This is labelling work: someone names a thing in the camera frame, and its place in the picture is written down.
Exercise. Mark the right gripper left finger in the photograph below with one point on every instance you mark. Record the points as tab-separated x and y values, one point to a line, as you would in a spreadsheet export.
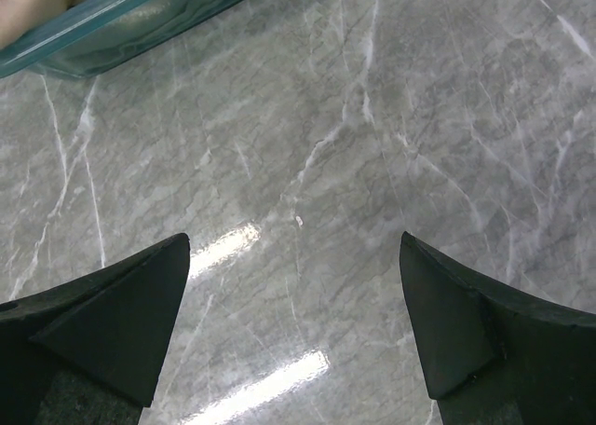
90	351

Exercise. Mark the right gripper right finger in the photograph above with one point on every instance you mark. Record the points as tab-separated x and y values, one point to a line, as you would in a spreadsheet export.
492	354

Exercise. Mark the teal plastic basket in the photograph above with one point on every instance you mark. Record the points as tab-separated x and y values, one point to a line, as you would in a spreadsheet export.
98	35

